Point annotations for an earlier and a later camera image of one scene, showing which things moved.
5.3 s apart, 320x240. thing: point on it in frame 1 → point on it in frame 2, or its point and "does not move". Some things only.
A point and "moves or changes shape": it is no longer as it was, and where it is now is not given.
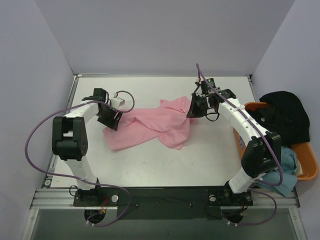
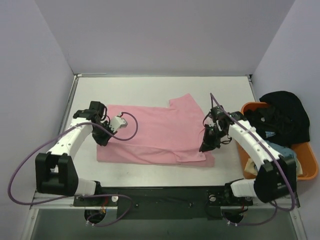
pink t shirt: x=169 y=121 moves or changes shape
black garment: x=285 y=114 does not move
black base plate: x=163 y=203 does not move
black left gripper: x=108 y=114 → x=101 y=136
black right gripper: x=196 y=104 → x=210 y=138
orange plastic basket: x=304 y=151 does not move
